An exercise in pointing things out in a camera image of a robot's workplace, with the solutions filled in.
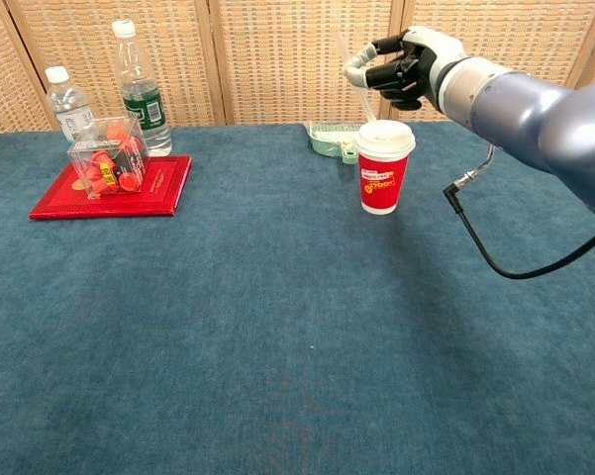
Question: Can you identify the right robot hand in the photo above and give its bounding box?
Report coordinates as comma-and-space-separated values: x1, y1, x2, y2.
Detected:
343, 25, 469, 113

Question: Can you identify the clear plastic straw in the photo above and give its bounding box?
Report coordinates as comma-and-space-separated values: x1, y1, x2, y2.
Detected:
337, 32, 380, 123

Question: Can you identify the red paper cup white lid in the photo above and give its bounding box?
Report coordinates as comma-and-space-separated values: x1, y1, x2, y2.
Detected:
354, 119, 418, 216

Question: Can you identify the green plastic dustpan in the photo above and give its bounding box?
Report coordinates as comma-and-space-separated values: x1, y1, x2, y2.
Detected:
304, 122, 365, 165

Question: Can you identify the tall green-label water bottle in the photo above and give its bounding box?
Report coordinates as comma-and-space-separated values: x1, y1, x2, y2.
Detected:
111, 19, 173, 158

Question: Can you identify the red hardcover book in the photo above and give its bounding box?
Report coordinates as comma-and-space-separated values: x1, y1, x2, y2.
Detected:
28, 155, 193, 222

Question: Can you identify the clear box of red pieces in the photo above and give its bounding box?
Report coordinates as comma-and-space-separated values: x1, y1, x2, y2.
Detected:
66, 116, 150, 201

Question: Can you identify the blue carpet table mat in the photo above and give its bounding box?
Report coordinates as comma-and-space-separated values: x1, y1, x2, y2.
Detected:
0, 121, 595, 475

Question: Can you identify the small clear water bottle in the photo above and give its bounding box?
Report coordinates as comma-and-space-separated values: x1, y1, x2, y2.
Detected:
45, 65, 96, 144

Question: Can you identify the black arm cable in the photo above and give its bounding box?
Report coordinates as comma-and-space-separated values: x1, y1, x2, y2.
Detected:
443, 145, 595, 281

